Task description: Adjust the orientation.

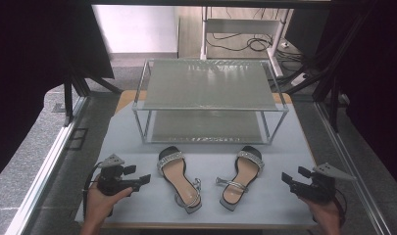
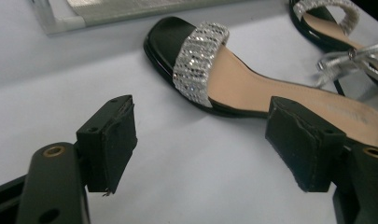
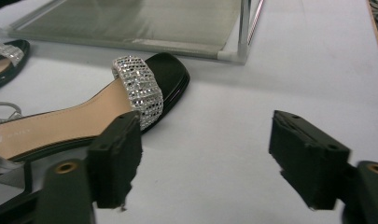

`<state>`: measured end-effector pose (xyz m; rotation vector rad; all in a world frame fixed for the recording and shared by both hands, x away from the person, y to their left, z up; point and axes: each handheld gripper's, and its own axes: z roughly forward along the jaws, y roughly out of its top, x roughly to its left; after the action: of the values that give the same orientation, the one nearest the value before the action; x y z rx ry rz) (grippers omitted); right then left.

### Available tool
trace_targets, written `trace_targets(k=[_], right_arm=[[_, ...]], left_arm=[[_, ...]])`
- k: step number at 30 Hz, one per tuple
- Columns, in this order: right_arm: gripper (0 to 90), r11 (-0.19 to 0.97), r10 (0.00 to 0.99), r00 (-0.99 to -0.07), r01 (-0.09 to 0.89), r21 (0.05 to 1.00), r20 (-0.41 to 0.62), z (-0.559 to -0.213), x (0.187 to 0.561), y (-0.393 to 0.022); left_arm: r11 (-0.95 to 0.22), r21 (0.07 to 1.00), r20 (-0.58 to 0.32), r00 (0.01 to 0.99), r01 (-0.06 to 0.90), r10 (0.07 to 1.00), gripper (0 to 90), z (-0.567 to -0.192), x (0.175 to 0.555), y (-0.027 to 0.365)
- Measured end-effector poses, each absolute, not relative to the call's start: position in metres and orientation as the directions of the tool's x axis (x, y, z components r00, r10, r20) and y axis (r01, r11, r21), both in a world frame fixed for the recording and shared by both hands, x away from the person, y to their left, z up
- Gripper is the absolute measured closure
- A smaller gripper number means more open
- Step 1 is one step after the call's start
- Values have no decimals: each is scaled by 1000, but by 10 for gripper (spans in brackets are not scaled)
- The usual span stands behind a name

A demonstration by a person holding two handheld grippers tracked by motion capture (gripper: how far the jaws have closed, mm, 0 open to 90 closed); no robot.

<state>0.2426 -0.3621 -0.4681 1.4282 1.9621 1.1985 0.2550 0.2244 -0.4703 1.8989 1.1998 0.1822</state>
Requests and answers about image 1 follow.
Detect hand-held gripper cable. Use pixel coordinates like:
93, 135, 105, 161
332, 187, 348, 228
82, 162, 104, 220

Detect white power strip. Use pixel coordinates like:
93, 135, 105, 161
290, 72, 310, 87

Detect two-tier metal shoe rack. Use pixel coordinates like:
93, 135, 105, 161
131, 58, 290, 145

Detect white metal stand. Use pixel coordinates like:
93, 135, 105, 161
200, 6, 285, 78

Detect black metal stand legs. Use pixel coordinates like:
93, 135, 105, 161
62, 62, 123, 127
277, 6, 376, 133

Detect aluminium frame rail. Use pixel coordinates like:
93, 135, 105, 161
4, 96, 90, 235
315, 101, 392, 235

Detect person's right hand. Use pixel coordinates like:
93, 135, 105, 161
298, 195, 342, 229

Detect right hand-held gripper cable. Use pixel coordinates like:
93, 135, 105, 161
332, 187, 348, 228

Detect black rhinestone strap sandal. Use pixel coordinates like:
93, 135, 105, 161
215, 145, 266, 212
156, 145, 203, 214

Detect left hand-held gripper cable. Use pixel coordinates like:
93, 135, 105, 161
82, 162, 104, 220

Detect black floor cables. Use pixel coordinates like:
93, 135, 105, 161
205, 8, 307, 68

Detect person's left hand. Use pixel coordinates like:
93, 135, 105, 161
83, 177, 134, 226

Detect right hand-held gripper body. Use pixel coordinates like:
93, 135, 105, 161
290, 162, 357, 204

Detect pale grey table mat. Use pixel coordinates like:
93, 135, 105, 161
74, 94, 318, 228

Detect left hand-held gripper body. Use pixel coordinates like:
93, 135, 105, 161
97, 154, 142, 197

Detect black curtain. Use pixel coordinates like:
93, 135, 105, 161
317, 0, 397, 194
0, 0, 116, 188

